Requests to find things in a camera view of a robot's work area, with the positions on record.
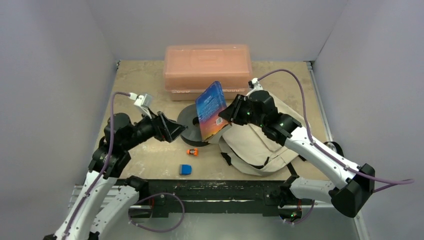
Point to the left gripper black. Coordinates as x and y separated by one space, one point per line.
161 132

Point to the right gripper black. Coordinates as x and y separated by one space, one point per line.
238 109

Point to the orange cover book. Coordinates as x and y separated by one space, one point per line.
208 106

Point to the cream canvas backpack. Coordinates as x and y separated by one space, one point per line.
247 149

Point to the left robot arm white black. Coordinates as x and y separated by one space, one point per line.
90 218

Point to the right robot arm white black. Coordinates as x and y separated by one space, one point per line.
349 184

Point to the black filament spool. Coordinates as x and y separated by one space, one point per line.
192 135

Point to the small orange toy car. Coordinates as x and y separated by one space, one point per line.
193 151

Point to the blue eraser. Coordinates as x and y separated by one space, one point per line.
185 169

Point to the pink translucent storage box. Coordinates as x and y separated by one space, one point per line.
190 69

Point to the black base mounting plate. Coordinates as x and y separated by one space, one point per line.
269 198

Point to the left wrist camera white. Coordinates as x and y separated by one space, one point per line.
142 102

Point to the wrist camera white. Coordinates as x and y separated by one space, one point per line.
142 102
254 85

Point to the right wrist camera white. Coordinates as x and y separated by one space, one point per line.
254 85

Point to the aluminium rail right side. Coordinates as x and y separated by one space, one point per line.
329 137

